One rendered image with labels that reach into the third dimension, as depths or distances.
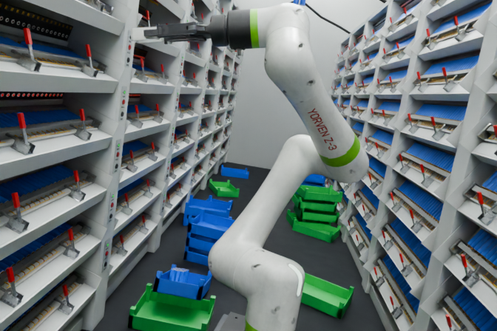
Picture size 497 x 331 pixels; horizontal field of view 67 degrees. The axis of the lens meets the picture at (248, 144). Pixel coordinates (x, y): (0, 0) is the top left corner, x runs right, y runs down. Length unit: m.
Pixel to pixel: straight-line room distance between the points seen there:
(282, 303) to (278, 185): 0.34
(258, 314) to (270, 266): 0.12
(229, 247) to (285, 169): 0.29
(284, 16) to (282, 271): 0.59
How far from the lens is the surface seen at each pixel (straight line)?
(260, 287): 0.97
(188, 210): 2.59
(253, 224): 1.08
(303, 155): 1.17
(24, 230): 1.06
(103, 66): 1.35
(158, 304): 1.80
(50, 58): 1.13
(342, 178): 1.12
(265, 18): 0.91
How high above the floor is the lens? 0.96
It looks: 8 degrees down
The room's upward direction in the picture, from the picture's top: 9 degrees clockwise
